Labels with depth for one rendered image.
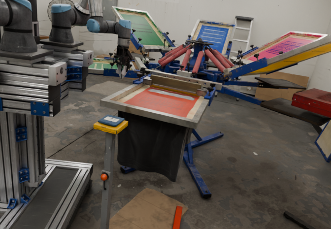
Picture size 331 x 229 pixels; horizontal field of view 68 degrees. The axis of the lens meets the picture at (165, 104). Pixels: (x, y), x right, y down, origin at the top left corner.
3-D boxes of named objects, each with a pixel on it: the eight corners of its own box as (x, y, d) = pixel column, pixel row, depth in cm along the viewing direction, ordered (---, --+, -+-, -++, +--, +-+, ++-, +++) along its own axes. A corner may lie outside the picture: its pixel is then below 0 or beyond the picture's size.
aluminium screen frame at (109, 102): (196, 129, 132) (197, 122, 131) (99, 106, 146) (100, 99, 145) (213, 94, 204) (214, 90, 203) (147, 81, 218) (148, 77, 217)
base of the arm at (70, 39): (44, 40, 156) (44, 24, 152) (54, 38, 170) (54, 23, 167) (68, 43, 156) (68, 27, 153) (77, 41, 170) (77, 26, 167)
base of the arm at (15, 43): (-8, 49, 109) (-10, 26, 106) (12, 46, 123) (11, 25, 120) (27, 53, 109) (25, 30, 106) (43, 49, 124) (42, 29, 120)
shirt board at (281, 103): (333, 124, 199) (336, 114, 196) (317, 134, 172) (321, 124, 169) (204, 81, 288) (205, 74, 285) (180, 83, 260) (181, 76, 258)
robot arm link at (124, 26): (123, 19, 154) (134, 20, 150) (122, 37, 158) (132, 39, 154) (115, 18, 148) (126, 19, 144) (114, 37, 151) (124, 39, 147)
